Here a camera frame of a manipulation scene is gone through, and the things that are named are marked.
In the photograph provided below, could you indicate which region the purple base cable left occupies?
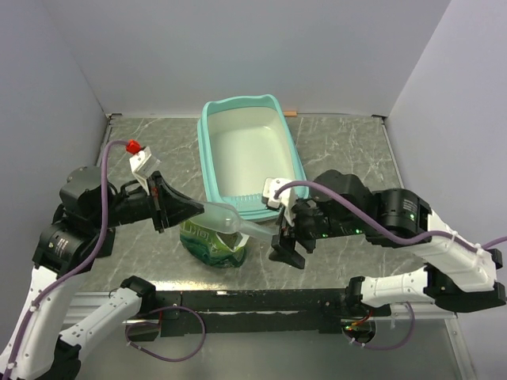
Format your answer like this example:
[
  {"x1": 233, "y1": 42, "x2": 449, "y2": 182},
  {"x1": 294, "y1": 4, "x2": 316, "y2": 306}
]
[{"x1": 124, "y1": 304, "x2": 207, "y2": 362}]

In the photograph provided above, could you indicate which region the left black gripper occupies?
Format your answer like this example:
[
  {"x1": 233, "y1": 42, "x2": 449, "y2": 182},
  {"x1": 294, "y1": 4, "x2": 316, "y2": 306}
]
[{"x1": 92, "y1": 169, "x2": 204, "y2": 231}]

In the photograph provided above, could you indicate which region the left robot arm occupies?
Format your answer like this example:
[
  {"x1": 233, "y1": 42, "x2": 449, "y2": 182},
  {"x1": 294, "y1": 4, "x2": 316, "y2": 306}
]
[{"x1": 1, "y1": 166, "x2": 204, "y2": 379}]

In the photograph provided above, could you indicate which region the green litter bag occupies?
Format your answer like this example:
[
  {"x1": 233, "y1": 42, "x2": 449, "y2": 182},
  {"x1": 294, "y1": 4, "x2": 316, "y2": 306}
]
[{"x1": 179, "y1": 220, "x2": 250, "y2": 268}]

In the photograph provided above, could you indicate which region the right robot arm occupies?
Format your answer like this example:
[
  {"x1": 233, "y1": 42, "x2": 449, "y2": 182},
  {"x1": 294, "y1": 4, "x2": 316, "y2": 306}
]
[{"x1": 262, "y1": 169, "x2": 506, "y2": 316}]

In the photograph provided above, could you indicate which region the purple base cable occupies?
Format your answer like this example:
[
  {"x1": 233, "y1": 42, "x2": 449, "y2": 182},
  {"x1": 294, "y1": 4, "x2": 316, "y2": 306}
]
[
  {"x1": 344, "y1": 300, "x2": 417, "y2": 352},
  {"x1": 124, "y1": 304, "x2": 207, "y2": 362}
]

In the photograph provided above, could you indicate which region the teal litter box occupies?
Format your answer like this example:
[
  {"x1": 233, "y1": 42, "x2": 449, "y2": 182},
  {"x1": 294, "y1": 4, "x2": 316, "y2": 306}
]
[{"x1": 197, "y1": 94, "x2": 307, "y2": 222}]

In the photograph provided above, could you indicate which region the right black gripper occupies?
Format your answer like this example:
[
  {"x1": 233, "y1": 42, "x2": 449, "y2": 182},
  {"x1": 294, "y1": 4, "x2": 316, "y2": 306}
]
[{"x1": 268, "y1": 195, "x2": 365, "y2": 268}]

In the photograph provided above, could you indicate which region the clear plastic scoop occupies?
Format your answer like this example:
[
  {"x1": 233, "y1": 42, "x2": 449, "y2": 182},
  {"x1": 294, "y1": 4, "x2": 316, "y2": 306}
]
[{"x1": 191, "y1": 202, "x2": 277, "y2": 242}]

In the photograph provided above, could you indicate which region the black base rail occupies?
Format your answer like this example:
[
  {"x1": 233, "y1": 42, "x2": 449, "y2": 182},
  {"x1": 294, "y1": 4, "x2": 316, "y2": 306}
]
[{"x1": 136, "y1": 289, "x2": 391, "y2": 337}]

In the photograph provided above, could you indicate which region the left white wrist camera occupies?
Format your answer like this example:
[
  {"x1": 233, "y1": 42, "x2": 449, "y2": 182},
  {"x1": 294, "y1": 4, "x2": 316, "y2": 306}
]
[{"x1": 125, "y1": 139, "x2": 161, "y2": 193}]

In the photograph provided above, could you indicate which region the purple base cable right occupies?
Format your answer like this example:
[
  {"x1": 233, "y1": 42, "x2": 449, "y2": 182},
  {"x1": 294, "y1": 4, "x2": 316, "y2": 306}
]
[{"x1": 344, "y1": 300, "x2": 417, "y2": 352}]

